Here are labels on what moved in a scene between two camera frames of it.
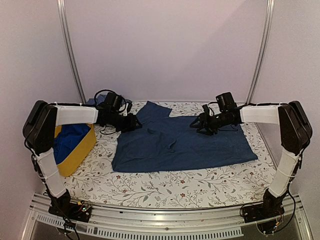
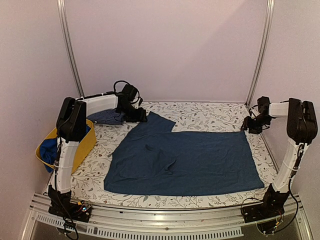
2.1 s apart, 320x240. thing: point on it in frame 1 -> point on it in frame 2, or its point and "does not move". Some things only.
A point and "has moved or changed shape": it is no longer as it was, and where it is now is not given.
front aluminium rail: (127, 222) does not move
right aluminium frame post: (267, 33) does not move
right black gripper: (204, 120) -> (251, 130)
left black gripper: (131, 125) -> (139, 117)
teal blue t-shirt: (166, 143) has moved or changed shape
